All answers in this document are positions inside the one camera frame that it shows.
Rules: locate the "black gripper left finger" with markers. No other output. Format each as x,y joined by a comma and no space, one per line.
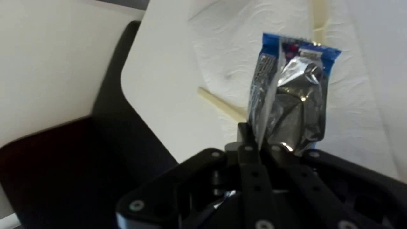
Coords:
255,181

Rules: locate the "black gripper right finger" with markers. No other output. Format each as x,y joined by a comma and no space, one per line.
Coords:
309,190

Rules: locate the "small blue plastic wrapper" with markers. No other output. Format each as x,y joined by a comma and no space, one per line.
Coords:
297,101

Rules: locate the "beige wooden stick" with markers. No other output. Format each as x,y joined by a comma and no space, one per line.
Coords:
220,103

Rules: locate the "white paper napkin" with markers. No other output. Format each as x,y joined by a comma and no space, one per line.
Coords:
229,45

